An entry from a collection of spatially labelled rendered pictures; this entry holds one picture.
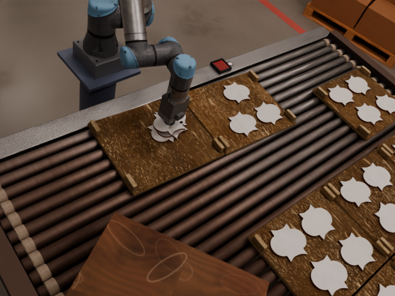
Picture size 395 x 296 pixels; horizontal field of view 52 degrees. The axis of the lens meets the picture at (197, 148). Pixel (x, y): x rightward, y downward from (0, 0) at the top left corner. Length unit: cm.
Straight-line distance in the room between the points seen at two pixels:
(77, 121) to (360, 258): 114
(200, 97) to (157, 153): 38
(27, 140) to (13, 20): 214
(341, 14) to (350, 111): 253
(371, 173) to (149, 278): 108
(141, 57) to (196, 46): 226
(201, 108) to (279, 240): 64
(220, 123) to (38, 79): 172
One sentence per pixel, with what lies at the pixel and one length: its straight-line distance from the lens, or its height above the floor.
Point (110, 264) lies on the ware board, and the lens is 117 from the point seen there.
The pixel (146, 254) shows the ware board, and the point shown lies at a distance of 119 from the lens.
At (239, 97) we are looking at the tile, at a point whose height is 94.
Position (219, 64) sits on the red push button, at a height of 93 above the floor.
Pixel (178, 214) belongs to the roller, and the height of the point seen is 92.
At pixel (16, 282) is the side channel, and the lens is 126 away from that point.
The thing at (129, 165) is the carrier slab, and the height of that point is 94.
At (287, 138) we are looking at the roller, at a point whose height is 92.
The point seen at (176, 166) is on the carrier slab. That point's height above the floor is 94.
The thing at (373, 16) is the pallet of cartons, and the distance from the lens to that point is 442.
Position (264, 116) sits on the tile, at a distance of 179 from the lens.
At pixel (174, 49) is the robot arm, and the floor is 127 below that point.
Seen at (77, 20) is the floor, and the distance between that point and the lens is 364.
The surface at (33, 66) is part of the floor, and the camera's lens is 319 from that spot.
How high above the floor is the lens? 213
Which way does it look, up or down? 49 degrees down
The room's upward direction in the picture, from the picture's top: 21 degrees clockwise
